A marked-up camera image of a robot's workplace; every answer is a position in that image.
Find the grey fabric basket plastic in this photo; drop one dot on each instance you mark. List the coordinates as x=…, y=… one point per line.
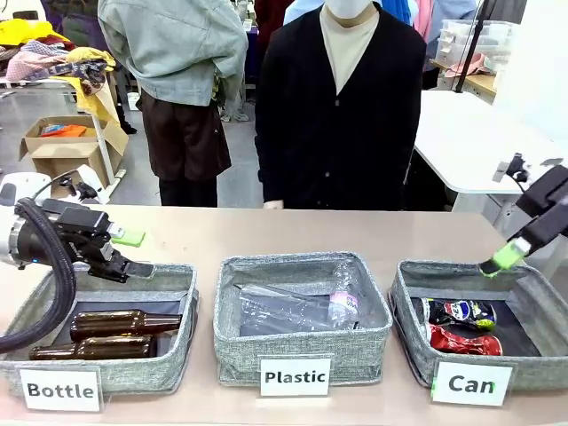
x=297, y=350

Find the white label reading Bottle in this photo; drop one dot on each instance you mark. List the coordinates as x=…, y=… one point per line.
x=60, y=389

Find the crushed dark Pepsi can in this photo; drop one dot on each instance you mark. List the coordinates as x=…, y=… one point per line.
x=459, y=311

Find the open cardboard box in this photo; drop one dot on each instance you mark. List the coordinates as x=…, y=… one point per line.
x=66, y=153

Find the person's bare hand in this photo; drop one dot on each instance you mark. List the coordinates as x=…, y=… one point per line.
x=273, y=205

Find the person in black cardigan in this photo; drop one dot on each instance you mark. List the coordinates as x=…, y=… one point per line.
x=341, y=115

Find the orange cloth in box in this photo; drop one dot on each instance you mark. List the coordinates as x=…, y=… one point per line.
x=66, y=130

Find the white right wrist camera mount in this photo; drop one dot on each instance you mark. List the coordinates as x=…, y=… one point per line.
x=515, y=168

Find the white label reading Plastic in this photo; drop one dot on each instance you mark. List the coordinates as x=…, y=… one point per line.
x=295, y=377

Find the grey fabric basket can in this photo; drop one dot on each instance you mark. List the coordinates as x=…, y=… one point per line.
x=412, y=350

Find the grey fabric basket bottle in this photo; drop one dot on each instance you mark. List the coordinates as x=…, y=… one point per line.
x=26, y=368

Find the clear plastic bottle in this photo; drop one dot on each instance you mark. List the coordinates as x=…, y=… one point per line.
x=306, y=302

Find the white clothes table frame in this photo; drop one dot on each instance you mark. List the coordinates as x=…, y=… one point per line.
x=108, y=151

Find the clear plastic storage boxes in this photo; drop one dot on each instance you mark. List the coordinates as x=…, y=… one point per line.
x=477, y=40

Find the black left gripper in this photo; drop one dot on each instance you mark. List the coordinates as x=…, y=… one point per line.
x=71, y=239

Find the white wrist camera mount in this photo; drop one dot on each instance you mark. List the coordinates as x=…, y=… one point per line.
x=515, y=168
x=89, y=186

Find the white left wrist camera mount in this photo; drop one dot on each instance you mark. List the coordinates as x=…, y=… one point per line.
x=89, y=186

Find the crushed red can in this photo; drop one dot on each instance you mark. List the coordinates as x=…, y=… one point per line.
x=461, y=341

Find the white background table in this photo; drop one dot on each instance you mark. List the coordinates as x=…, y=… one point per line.
x=466, y=142

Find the pink cloth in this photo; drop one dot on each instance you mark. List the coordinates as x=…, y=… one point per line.
x=468, y=66

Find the person in blue shirt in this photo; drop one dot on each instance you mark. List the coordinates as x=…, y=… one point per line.
x=302, y=11

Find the black slanted pole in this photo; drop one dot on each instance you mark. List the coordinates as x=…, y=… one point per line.
x=472, y=49

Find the pile of colourful clothes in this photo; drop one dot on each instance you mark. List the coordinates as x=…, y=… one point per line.
x=40, y=53

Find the person in green jacket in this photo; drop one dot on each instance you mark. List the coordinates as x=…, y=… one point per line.
x=177, y=57

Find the brown glass bottle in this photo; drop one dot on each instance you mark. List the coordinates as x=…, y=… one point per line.
x=115, y=324
x=106, y=348

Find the white label reading Can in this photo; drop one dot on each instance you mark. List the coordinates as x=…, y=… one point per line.
x=471, y=384

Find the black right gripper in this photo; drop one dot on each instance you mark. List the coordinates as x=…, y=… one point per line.
x=548, y=208

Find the yellow hanging cloth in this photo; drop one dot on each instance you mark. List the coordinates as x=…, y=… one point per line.
x=104, y=115

